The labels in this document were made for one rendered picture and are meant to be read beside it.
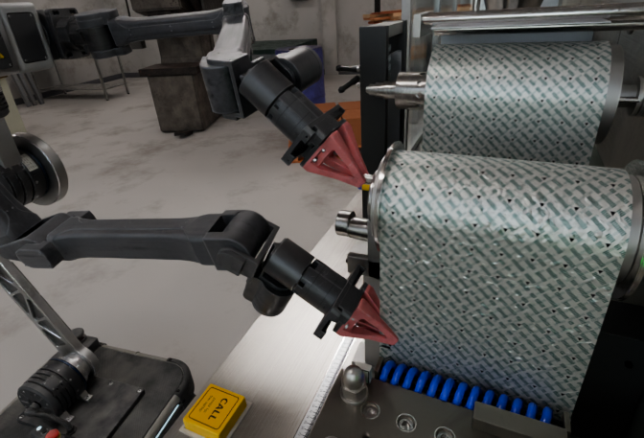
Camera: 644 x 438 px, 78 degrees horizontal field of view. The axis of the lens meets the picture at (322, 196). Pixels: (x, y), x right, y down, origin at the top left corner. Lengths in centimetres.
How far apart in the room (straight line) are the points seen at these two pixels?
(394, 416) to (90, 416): 134
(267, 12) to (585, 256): 938
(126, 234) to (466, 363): 51
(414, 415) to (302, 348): 31
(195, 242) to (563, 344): 46
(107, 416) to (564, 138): 157
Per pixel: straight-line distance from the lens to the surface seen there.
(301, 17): 938
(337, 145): 49
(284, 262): 54
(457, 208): 45
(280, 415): 72
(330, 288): 54
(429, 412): 56
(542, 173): 47
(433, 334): 55
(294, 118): 51
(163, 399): 170
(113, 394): 177
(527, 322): 51
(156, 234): 62
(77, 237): 74
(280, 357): 79
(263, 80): 52
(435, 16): 70
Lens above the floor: 148
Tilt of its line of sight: 26 degrees down
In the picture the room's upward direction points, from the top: 4 degrees counter-clockwise
